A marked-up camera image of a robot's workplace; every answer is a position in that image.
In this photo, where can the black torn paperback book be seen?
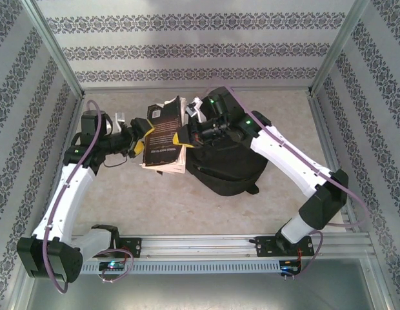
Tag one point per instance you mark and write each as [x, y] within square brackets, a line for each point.
[161, 135]

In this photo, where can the black backpack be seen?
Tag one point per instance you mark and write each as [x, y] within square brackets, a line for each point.
[226, 171]

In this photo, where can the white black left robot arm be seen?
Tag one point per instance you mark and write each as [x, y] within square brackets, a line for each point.
[74, 193]

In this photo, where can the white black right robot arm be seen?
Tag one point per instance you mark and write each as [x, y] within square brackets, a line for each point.
[284, 155]

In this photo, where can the small controller board green light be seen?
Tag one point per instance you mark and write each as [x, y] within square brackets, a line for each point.
[113, 265]

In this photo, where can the grey metal sheet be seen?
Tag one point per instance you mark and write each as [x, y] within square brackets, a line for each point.
[200, 294]

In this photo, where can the small controller board blue light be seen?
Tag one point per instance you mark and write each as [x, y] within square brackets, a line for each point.
[290, 268]

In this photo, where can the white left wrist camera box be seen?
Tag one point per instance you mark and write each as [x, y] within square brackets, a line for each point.
[120, 117]

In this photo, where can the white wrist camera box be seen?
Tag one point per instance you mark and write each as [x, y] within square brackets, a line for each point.
[120, 117]
[196, 105]

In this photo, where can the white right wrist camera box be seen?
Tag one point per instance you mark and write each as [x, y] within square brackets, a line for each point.
[196, 105]

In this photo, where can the aluminium back rail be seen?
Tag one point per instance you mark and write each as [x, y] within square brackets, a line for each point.
[138, 90]

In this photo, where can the aluminium side rail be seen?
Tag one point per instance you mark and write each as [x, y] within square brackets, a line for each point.
[327, 129]
[75, 105]

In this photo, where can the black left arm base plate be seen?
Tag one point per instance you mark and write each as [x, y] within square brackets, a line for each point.
[135, 246]

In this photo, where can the aluminium frame post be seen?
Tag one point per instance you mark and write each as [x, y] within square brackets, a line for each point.
[335, 48]
[61, 55]

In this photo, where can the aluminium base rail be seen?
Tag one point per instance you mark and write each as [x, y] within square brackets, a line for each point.
[200, 245]

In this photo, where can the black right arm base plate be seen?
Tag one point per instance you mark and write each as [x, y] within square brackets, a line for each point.
[264, 247]

